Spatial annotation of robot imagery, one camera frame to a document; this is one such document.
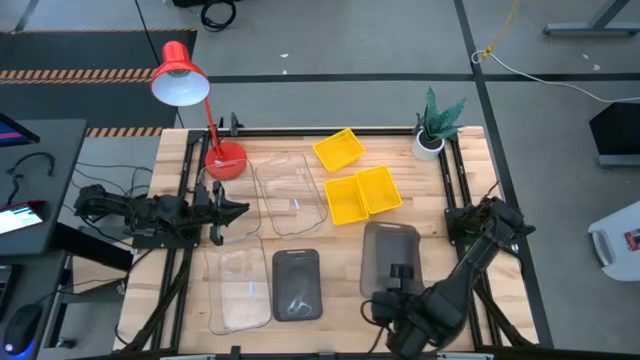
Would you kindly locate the yellow plastic basket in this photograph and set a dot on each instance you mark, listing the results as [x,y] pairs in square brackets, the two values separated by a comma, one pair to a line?
[346,201]
[339,150]
[378,190]

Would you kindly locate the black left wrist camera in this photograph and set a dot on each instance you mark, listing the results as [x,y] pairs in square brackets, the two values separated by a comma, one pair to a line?
[200,194]

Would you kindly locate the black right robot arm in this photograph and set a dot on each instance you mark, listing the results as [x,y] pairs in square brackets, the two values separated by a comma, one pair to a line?
[475,255]

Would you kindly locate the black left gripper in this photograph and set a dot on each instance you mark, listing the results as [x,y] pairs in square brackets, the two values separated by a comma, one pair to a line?
[216,215]

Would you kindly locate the large smoky grey plastic bin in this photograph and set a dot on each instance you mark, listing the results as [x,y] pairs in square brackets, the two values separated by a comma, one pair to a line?
[385,245]

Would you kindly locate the tablet with lit screen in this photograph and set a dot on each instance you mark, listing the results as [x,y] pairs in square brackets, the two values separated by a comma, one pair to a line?
[17,219]

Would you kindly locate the clear plastic bin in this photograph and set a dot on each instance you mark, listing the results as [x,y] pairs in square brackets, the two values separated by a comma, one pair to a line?
[237,290]
[290,190]
[246,231]

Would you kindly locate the white plastic stool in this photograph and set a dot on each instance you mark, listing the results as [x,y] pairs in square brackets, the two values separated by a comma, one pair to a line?
[615,250]

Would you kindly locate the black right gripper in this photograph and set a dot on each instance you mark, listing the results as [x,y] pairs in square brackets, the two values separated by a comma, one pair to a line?
[395,306]

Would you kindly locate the grey metal table leg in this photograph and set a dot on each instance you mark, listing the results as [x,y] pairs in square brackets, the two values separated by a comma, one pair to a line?
[590,27]

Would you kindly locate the red desk lamp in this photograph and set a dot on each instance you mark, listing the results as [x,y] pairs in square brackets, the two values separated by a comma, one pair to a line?
[175,60]

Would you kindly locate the dark grey side desk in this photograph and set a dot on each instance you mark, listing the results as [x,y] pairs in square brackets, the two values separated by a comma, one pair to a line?
[45,175]

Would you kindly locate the small black frame clamp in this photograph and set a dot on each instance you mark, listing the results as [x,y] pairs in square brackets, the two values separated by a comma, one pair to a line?
[234,125]
[235,352]

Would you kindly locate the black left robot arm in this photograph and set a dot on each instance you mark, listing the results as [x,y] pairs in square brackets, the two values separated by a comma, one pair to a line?
[150,212]

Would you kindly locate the black hazard-striped floor mat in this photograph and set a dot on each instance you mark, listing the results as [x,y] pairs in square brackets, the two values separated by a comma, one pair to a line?
[75,50]

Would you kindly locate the black computer monitor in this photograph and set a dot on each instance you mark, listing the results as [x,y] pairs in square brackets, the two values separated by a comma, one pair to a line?
[12,132]

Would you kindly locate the black aluminium table frame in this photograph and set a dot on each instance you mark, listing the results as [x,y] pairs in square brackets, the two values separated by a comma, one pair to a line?
[300,132]

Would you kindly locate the green plant in white pot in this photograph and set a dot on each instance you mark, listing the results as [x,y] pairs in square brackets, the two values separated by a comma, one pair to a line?
[435,125]

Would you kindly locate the small smoky grey plastic bin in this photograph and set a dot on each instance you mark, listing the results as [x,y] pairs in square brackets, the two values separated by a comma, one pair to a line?
[297,280]

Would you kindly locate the black computer mouse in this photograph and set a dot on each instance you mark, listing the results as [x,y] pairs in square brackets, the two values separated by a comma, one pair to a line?
[21,327]

